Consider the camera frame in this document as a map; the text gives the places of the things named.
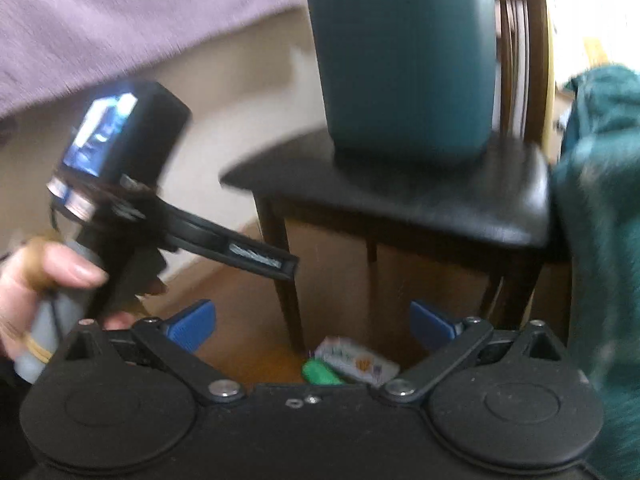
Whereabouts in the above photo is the green cylindrical can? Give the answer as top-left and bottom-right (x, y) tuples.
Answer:
(300, 359), (347, 386)

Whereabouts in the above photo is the wooden chair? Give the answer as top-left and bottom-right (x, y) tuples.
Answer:
(220, 0), (553, 330)

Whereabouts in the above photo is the purple fleece robe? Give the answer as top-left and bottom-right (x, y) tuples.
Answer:
(1, 0), (306, 118)

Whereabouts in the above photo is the person's left hand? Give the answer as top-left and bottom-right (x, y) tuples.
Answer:
(1, 236), (108, 360)

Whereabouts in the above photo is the white biscuit box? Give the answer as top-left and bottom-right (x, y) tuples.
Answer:
(314, 337), (400, 388)

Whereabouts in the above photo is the teal plaid blanket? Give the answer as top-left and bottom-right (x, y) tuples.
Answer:
(552, 65), (639, 479)

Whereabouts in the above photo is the teal plastic trash bin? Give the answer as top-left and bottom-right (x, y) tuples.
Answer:
(307, 0), (497, 165)

